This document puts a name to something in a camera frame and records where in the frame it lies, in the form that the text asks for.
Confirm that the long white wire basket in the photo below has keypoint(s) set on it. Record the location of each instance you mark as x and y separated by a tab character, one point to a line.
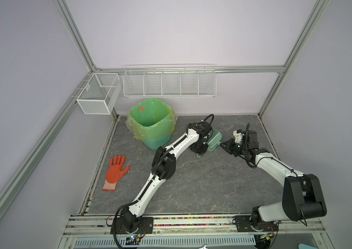
170	81

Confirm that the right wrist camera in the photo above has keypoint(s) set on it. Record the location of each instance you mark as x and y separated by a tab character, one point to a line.
238	136

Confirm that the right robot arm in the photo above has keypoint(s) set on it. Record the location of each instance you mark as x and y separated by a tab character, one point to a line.
302	196

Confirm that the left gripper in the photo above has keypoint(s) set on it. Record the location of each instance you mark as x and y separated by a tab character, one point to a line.
203	151

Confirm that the green trash bin with bag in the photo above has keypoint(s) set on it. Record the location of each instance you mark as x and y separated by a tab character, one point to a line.
152	121

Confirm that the green plastic dustpan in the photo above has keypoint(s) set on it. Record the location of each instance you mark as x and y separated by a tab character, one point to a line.
211	141

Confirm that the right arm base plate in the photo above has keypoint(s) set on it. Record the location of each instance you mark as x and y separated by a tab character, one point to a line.
245	223

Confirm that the aluminium front rail frame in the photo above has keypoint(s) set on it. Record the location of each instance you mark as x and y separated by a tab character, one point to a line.
197	231

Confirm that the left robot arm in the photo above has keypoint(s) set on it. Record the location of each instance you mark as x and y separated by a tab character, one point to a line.
195	138

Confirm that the red rubber glove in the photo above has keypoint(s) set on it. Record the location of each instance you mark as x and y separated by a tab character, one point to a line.
115	172

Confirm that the small white mesh basket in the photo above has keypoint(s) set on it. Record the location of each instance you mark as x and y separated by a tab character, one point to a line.
100	94

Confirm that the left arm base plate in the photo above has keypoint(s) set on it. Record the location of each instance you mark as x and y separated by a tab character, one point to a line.
140	225

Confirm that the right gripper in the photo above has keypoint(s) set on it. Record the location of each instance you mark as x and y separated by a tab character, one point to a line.
228	147

